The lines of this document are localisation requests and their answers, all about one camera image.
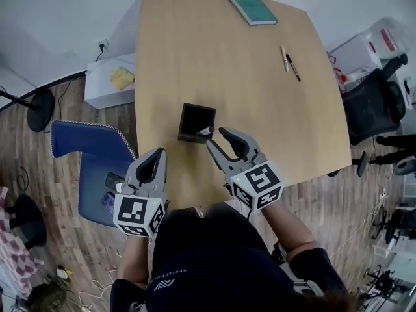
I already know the white cabinet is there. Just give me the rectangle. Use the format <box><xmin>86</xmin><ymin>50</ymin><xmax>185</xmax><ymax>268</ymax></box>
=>
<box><xmin>84</xmin><ymin>53</ymin><xmax>137</xmax><ymax>111</ymax></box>

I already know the yellow cloth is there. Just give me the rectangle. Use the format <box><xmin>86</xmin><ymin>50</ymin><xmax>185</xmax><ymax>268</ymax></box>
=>
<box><xmin>109</xmin><ymin>66</ymin><xmax>136</xmax><ymax>92</ymax></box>

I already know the dark blue smartphone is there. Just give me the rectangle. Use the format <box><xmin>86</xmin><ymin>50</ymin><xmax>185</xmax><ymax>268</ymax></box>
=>
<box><xmin>100</xmin><ymin>191</ymin><xmax>117</xmax><ymax>209</ymax></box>

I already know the white storage box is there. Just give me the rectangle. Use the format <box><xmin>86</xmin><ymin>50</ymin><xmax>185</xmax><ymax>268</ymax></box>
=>
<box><xmin>327</xmin><ymin>34</ymin><xmax>382</xmax><ymax>89</ymax></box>

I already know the person's right forearm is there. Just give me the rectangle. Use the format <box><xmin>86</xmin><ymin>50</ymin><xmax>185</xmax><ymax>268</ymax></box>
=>
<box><xmin>256</xmin><ymin>200</ymin><xmax>319</xmax><ymax>258</ymax></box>

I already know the person's dark shirt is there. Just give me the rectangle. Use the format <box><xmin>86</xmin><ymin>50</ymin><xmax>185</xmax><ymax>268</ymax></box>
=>
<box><xmin>109</xmin><ymin>203</ymin><xmax>350</xmax><ymax>312</ymax></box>

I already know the cream pen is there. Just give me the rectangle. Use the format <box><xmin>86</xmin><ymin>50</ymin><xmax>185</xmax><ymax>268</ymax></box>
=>
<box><xmin>279</xmin><ymin>45</ymin><xmax>290</xmax><ymax>73</ymax></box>

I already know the black stand base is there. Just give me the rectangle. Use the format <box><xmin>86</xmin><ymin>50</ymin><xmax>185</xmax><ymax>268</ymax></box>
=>
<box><xmin>26</xmin><ymin>89</ymin><xmax>56</xmax><ymax>133</ymax></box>

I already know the green book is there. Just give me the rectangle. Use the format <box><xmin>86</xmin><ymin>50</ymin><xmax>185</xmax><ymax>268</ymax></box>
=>
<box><xmin>226</xmin><ymin>0</ymin><xmax>279</xmax><ymax>27</ymax></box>

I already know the black office chair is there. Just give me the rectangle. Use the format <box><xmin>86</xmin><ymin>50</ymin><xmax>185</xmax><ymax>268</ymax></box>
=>
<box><xmin>340</xmin><ymin>53</ymin><xmax>409</xmax><ymax>146</ymax></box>

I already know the clear plastic container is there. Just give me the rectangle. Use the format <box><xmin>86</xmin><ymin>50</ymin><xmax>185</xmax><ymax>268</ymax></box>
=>
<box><xmin>366</xmin><ymin>17</ymin><xmax>411</xmax><ymax>59</ymax></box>

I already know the black stool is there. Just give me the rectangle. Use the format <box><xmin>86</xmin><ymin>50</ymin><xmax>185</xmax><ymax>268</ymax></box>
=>
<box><xmin>4</xmin><ymin>193</ymin><xmax>48</xmax><ymax>250</ymax></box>

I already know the black square pen holder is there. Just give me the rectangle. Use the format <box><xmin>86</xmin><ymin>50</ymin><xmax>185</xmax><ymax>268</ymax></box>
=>
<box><xmin>177</xmin><ymin>102</ymin><xmax>217</xmax><ymax>144</ymax></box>

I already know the black power cable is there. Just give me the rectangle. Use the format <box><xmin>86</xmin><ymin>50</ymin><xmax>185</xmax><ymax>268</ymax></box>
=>
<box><xmin>57</xmin><ymin>45</ymin><xmax>107</xmax><ymax>123</ymax></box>

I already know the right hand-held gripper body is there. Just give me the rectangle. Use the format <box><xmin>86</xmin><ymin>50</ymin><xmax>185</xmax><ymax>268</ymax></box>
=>
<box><xmin>223</xmin><ymin>147</ymin><xmax>284</xmax><ymax>213</ymax></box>

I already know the black smartphone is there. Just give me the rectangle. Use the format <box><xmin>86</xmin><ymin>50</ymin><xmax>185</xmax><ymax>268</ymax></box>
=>
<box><xmin>104</xmin><ymin>171</ymin><xmax>127</xmax><ymax>190</ymax></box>

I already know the blue chair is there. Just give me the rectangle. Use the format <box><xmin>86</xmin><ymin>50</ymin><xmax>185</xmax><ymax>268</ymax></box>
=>
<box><xmin>50</xmin><ymin>119</ymin><xmax>138</xmax><ymax>229</ymax></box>

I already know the pink checkered cloth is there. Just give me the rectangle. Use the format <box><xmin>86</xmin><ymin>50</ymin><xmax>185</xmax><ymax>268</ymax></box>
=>
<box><xmin>0</xmin><ymin>186</ymin><xmax>45</xmax><ymax>300</ymax></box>

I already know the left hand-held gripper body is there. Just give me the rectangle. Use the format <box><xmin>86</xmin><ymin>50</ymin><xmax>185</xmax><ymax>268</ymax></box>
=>
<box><xmin>112</xmin><ymin>179</ymin><xmax>168</xmax><ymax>239</ymax></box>

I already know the person's left forearm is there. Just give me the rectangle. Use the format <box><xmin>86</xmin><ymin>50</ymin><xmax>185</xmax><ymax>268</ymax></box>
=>
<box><xmin>116</xmin><ymin>232</ymin><xmax>157</xmax><ymax>289</ymax></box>

